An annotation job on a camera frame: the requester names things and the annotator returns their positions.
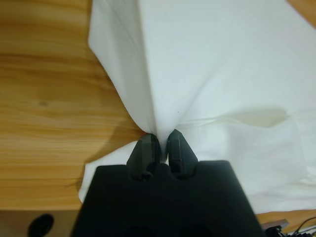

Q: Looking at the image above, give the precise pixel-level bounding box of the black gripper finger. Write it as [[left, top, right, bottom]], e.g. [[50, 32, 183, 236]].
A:
[[127, 133, 161, 181], [165, 129, 198, 180]]

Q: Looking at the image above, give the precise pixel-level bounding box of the white Unitree T-shirt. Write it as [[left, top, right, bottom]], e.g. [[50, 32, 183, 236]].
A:
[[78, 0, 316, 215]]

